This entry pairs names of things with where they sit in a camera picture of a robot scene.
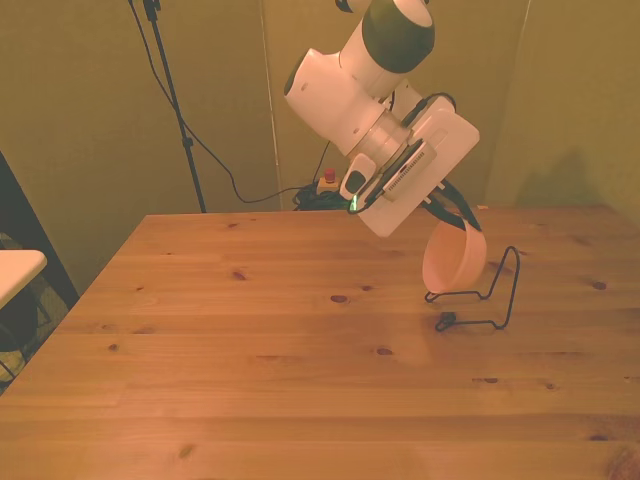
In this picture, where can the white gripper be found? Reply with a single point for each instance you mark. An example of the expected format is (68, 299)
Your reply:
(445, 145)

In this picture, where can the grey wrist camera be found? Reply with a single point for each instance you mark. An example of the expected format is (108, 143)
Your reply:
(407, 167)

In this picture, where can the pink plastic bowl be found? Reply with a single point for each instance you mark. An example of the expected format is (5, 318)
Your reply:
(450, 260)

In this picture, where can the thin white vertical pole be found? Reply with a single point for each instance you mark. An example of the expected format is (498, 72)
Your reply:
(272, 115)

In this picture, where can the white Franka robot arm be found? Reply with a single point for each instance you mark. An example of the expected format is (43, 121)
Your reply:
(325, 100)

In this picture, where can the black tripod stand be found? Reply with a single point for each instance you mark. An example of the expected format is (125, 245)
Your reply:
(172, 95)

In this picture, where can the red emergency stop button box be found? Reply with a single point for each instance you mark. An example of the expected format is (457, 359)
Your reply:
(330, 181)

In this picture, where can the white side table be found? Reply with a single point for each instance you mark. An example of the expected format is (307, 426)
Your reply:
(17, 270)

